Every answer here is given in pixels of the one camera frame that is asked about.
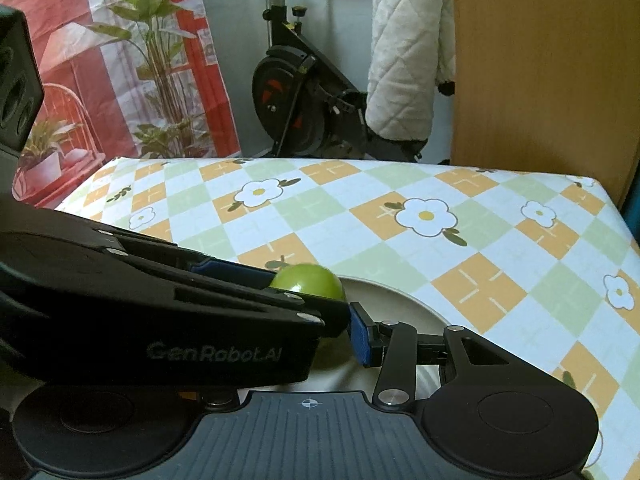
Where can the black exercise bike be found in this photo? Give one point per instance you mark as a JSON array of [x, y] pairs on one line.
[[306, 104]]

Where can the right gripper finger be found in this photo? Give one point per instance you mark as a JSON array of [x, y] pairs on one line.
[[397, 349]]

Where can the beige round plate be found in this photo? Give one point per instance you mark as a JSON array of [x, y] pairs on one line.
[[335, 367]]

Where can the green guava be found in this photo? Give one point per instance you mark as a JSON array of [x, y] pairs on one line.
[[310, 279]]

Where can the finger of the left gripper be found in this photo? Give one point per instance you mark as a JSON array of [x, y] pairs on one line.
[[233, 272], [334, 313]]

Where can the white quilted blanket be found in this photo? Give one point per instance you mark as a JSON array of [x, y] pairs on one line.
[[413, 51]]

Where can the wooden board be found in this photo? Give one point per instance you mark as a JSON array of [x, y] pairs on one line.
[[549, 85]]

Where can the checkered floral tablecloth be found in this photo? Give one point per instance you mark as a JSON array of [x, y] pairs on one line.
[[542, 264]]

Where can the pink printed backdrop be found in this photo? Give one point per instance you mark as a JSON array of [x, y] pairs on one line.
[[120, 78]]

